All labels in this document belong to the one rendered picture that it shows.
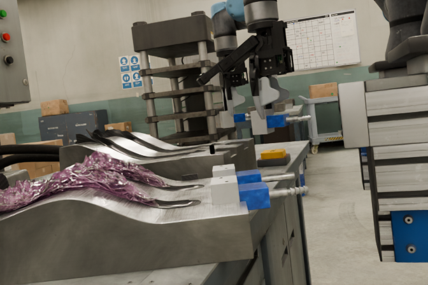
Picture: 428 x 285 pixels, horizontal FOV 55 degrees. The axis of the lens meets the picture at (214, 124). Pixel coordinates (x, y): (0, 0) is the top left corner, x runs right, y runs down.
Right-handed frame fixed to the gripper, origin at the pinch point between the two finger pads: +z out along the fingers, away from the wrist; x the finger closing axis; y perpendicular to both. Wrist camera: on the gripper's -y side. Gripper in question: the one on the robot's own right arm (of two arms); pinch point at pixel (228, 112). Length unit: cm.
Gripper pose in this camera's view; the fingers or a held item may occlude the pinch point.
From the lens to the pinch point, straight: 134.5
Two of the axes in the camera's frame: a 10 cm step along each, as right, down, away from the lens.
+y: 9.8, -1.3, 1.5
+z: 1.2, 9.9, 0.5
